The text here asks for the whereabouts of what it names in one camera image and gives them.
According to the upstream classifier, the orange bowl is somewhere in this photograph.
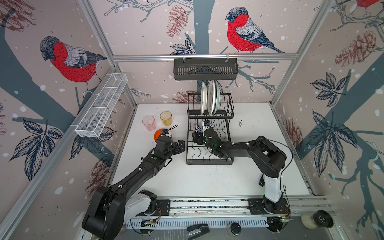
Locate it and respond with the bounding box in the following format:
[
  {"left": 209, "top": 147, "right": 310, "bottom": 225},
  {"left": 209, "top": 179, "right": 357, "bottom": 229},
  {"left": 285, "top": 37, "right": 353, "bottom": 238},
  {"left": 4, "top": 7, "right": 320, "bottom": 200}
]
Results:
[{"left": 154, "top": 129, "right": 172, "bottom": 142}]

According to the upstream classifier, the blue zigzag patterned bowl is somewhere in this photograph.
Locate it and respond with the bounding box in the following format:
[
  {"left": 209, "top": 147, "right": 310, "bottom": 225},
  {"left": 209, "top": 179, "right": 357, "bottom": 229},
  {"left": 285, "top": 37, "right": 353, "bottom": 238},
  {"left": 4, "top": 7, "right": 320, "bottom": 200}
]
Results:
[{"left": 193, "top": 124, "right": 203, "bottom": 134}]

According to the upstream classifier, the black wire dish rack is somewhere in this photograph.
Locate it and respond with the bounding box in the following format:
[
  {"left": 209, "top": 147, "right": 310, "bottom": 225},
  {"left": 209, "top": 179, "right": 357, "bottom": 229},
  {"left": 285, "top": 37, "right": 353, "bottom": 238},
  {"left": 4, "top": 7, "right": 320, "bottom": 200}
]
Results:
[{"left": 186, "top": 93, "right": 234, "bottom": 165}]

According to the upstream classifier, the yellow plastic cup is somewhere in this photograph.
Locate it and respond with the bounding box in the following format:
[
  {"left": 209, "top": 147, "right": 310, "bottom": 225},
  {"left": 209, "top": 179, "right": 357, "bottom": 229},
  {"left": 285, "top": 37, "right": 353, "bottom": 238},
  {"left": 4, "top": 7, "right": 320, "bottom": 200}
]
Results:
[{"left": 160, "top": 111, "right": 173, "bottom": 127}]

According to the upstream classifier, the pink plastic cup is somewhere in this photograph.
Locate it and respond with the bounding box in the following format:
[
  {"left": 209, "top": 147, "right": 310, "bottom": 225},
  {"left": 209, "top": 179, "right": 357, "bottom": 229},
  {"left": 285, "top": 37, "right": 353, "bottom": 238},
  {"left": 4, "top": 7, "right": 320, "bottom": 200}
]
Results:
[{"left": 142, "top": 116, "right": 157, "bottom": 131}]

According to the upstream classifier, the cream white plate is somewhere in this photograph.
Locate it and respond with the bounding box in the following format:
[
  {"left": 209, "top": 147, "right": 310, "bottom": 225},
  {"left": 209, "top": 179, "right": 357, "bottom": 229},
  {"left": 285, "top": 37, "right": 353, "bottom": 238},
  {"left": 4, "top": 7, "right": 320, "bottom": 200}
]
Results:
[{"left": 201, "top": 82, "right": 208, "bottom": 115}]

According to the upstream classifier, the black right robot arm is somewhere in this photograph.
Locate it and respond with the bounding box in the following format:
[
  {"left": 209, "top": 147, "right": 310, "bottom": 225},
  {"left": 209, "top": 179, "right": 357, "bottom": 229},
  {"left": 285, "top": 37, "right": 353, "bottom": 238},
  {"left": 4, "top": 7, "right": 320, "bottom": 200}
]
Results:
[{"left": 192, "top": 127, "right": 287, "bottom": 204}]

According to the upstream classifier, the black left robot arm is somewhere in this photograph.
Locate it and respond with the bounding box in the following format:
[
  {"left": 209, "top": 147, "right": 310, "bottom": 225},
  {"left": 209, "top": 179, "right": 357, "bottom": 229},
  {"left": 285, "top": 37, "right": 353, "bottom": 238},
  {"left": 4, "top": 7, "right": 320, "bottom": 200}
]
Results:
[{"left": 82, "top": 136, "right": 186, "bottom": 240}]

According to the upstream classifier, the mint green plate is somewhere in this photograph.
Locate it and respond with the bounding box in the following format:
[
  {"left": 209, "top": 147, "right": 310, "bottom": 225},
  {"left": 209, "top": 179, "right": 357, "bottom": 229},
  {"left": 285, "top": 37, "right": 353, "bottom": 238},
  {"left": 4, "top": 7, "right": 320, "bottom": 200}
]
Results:
[{"left": 207, "top": 81, "right": 222, "bottom": 116}]

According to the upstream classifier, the black stapler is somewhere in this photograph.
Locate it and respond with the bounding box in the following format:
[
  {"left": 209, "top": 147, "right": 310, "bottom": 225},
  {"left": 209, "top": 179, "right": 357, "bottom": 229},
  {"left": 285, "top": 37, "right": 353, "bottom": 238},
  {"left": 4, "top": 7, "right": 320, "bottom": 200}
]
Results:
[{"left": 187, "top": 224, "right": 210, "bottom": 240}]

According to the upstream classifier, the black round cap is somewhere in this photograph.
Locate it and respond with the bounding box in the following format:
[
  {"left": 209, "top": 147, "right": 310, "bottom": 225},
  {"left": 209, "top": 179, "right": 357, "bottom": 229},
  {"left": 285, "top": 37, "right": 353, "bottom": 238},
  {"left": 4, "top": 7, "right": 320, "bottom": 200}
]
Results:
[{"left": 227, "top": 222, "right": 242, "bottom": 237}]

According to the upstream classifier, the horizontal aluminium crossbar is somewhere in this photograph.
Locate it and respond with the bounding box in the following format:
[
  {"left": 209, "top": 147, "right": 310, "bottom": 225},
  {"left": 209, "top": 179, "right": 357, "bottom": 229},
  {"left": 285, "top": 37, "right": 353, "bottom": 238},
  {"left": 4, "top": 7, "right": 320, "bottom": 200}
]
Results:
[{"left": 112, "top": 53, "right": 299, "bottom": 63}]

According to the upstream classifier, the black hanging wall basket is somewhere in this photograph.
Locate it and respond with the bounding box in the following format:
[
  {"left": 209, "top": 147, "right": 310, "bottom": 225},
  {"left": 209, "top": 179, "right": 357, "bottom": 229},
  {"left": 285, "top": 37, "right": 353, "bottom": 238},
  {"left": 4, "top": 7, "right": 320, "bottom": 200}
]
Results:
[{"left": 174, "top": 58, "right": 239, "bottom": 81}]

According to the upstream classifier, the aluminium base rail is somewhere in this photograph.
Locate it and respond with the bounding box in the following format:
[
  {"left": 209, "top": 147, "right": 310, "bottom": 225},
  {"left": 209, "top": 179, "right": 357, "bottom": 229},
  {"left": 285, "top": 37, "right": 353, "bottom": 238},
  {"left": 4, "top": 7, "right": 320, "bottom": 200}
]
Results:
[{"left": 126, "top": 195, "right": 334, "bottom": 231}]

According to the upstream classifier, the white mesh wall basket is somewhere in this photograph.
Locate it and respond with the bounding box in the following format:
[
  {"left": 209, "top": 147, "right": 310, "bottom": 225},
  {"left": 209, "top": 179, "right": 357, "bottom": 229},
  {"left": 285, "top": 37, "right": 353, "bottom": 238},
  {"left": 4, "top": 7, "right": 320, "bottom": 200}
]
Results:
[{"left": 75, "top": 73, "right": 128, "bottom": 138}]

